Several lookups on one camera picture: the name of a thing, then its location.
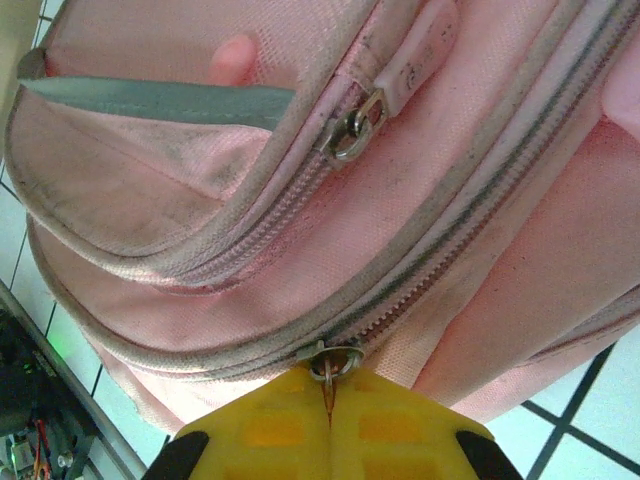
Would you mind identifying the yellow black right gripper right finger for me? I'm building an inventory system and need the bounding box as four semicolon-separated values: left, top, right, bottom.
331;368;525;480

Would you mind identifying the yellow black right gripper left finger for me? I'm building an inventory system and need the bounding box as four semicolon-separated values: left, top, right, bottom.
148;368;335;480

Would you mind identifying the pink backpack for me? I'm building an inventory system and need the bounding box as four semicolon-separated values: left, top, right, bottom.
4;0;640;436

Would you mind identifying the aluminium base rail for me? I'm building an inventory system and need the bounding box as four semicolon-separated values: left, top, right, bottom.
0;282;151;480

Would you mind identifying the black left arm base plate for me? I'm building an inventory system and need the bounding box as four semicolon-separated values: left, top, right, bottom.
0;309;96;480

